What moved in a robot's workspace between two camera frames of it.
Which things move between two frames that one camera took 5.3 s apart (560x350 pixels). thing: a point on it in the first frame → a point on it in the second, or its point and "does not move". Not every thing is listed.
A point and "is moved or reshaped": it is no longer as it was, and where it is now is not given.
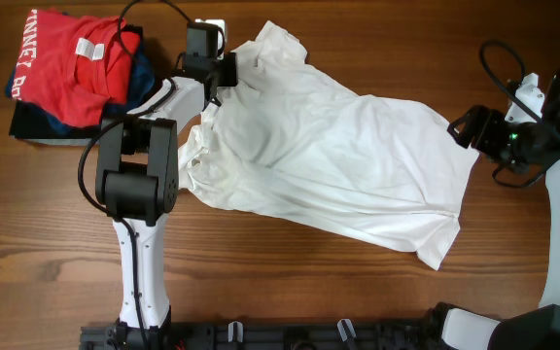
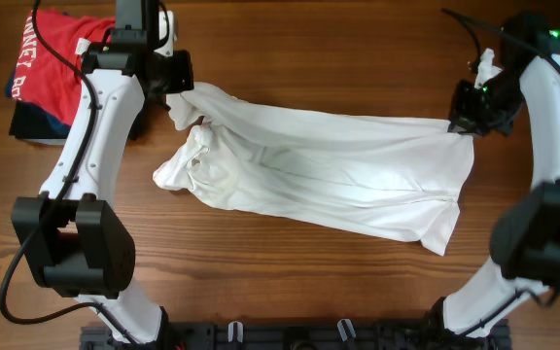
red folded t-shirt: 73,65 does not move
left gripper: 228,68 → 173,73
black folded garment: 29,122 does not move
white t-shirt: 287,140 is moved or reshaped
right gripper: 477,128 → 466,113
